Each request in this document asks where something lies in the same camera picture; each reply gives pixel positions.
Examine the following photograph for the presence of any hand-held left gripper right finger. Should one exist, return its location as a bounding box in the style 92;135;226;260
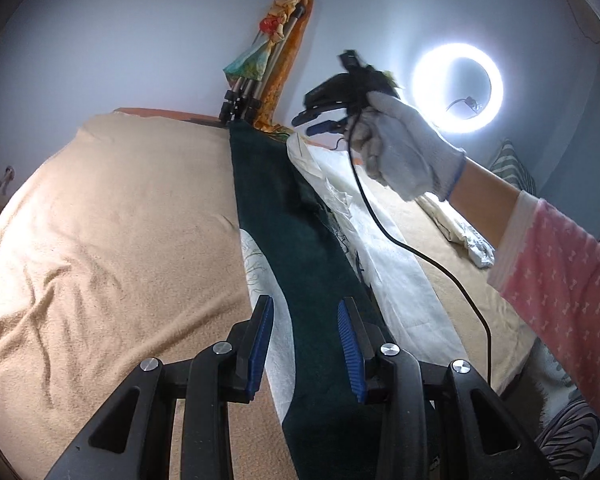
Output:
337;296;552;480

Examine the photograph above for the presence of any gooseneck phone holder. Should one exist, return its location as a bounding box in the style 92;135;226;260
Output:
446;97;482;114

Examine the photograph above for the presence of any folded tripod with colourful scarf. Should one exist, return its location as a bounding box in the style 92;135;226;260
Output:
222;0;317;135

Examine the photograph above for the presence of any folded silver tripod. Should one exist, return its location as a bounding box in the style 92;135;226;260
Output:
220;2;307;124

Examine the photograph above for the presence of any person's right forearm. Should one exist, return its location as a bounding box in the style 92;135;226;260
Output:
449;157;600;433

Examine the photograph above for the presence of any white printed garment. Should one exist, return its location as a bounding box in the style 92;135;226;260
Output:
286;132;468;376

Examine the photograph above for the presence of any dark green garment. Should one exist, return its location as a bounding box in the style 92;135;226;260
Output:
228;121;441;480

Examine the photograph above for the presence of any person's right hand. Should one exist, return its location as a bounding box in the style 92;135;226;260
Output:
347;91;467;203

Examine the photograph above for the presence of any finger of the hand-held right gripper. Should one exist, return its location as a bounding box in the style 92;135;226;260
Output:
305;116;355;137
291;104;348;128

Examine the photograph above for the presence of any ring light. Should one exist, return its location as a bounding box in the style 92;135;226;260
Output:
412;43;505;135

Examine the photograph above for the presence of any zebra print cloth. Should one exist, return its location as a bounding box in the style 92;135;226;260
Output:
534;394;600;480

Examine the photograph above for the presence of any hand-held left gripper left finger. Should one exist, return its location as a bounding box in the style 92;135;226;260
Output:
45;295;276;480

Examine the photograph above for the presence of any beige blanket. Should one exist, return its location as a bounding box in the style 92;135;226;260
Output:
0;112;537;480

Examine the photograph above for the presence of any green striped pillow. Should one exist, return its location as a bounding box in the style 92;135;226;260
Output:
487;138;537;197

